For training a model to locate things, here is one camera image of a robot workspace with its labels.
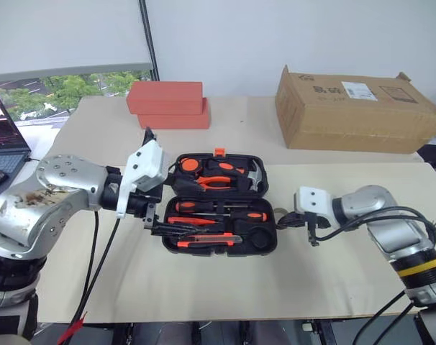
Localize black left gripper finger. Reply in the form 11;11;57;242
151;221;205;232
150;229;209;238

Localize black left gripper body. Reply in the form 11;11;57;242
132;185;165;231

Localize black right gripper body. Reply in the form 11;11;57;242
292;211;331;248

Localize orange tester pen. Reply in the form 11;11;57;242
167;216;218;226

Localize long Phillips screwdriver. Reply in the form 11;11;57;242
174;201;248;213

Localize orange black utility knife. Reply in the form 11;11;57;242
176;232;242;249

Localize short screwdriver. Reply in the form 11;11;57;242
183;211;268;224

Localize black tool case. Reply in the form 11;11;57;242
160;147;279;257

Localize orange black tape measure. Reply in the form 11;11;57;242
167;157;205;181

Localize red foam brick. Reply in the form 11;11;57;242
136;97;212;131
125;80;204;116

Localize brown cardboard box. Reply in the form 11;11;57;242
274;64;436;155

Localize grey window blind bar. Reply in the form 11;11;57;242
0;62;153;86

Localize dark open laptop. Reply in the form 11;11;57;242
0;91;32;203

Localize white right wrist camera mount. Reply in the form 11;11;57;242
294;185;336;221

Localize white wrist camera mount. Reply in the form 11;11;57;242
114;139;169;219
294;185;336;221

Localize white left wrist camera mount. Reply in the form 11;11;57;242
114;139;169;219

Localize claw hammer orange black handle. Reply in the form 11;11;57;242
206;160;266;192

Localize orange handled pliers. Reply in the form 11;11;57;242
195;175;237;191

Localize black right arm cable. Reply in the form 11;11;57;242
317;205;436;242

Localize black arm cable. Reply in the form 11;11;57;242
317;205;436;242
57;209;122;345

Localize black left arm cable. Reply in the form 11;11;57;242
57;209;122;345

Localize black window frame pole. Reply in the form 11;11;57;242
137;0;161;83

